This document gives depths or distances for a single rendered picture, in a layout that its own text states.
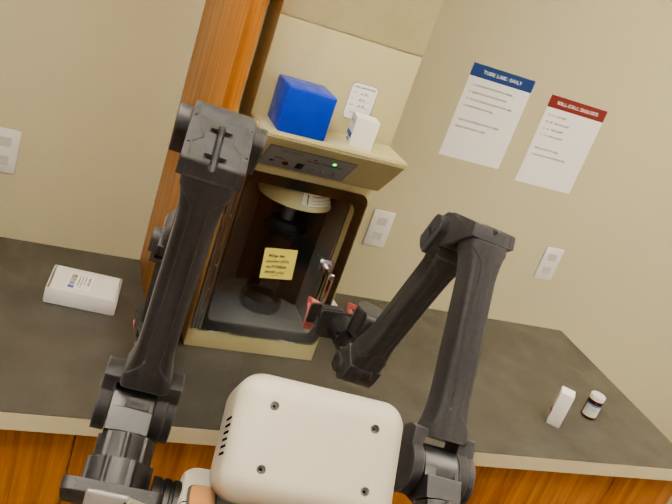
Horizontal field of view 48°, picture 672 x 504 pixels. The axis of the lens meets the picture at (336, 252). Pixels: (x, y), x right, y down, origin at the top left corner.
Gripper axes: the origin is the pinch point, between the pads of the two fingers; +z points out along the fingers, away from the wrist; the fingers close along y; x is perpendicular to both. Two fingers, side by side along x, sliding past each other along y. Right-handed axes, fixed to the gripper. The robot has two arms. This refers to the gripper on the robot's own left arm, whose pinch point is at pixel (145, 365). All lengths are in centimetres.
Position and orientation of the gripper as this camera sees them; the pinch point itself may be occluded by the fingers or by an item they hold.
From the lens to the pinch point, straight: 139.8
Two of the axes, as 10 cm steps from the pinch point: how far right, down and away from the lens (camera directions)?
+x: -9.1, -1.7, -3.8
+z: -3.1, 8.8, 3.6
